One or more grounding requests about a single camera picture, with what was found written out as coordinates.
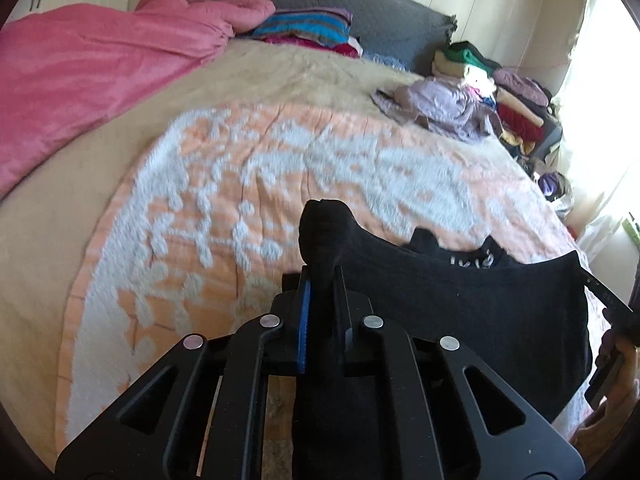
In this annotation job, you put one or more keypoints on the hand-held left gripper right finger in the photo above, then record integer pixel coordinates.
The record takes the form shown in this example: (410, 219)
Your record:
(345, 330)

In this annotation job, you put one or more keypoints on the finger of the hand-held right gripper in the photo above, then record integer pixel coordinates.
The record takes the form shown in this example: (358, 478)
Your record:
(612, 305)

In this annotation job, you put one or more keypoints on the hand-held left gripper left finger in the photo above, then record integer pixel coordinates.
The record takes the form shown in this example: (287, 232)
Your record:
(303, 330)

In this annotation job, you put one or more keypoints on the black shirt with printed collar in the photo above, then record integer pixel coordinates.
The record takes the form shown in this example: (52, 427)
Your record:
(475, 320)

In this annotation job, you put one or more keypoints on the pile of folded clothes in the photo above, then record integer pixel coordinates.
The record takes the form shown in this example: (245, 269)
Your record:
(520, 115)

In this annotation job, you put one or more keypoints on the person's right hand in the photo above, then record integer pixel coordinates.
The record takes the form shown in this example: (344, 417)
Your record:
(622, 410)

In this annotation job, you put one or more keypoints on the green patterned object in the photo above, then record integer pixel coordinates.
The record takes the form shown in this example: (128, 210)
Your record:
(632, 227)

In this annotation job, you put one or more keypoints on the purple cloth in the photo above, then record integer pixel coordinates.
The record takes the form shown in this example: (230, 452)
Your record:
(552, 185)

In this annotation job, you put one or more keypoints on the peach and white patterned blanket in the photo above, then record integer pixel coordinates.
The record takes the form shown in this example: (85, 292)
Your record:
(350, 160)

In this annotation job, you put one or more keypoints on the white curtain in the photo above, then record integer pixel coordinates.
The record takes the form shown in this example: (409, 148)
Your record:
(600, 110)

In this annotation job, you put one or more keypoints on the lilac crumpled garment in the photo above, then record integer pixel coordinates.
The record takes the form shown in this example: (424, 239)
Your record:
(440, 105)

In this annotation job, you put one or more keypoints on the beige bed sheet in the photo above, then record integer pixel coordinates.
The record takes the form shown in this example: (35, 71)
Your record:
(300, 80)

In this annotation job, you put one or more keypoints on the blue fluffy cloth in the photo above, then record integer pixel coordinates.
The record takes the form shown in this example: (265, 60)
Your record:
(385, 59)

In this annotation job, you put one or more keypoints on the magenta folded cloth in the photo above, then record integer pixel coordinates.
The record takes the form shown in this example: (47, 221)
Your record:
(345, 50)

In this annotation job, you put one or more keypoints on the striped colourful pillow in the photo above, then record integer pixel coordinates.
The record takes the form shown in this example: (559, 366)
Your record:
(305, 25)

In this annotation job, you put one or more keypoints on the grey quilted headboard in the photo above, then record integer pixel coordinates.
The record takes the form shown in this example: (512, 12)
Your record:
(380, 15)

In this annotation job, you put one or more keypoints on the pink blanket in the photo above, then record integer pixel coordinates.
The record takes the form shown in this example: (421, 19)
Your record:
(100, 70)

